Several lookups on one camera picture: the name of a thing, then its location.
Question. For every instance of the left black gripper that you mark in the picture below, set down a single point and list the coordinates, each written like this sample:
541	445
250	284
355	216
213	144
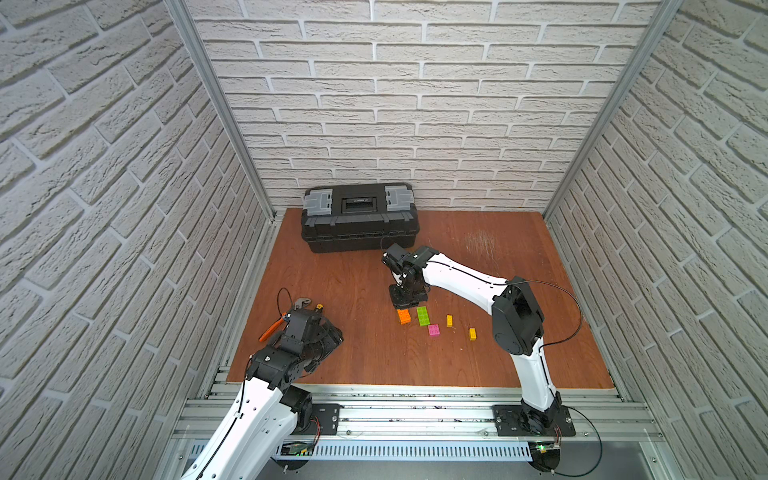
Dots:
297	315

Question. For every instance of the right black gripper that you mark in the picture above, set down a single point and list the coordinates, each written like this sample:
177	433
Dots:
400	303

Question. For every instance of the green long lego brick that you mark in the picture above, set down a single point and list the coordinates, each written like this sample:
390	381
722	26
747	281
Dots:
423	316

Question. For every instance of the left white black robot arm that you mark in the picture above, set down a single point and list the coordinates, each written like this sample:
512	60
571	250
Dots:
269	407

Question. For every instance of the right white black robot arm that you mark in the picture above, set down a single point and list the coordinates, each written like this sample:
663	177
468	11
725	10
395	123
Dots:
516	319

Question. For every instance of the black plastic toolbox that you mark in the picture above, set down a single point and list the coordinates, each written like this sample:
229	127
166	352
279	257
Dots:
359	217

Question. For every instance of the orange handled pliers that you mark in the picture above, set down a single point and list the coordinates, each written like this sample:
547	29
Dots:
282	322

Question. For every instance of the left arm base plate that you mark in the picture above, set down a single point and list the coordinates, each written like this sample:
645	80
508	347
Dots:
322	419

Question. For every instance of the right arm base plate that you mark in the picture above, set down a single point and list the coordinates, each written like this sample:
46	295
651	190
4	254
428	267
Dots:
517	420

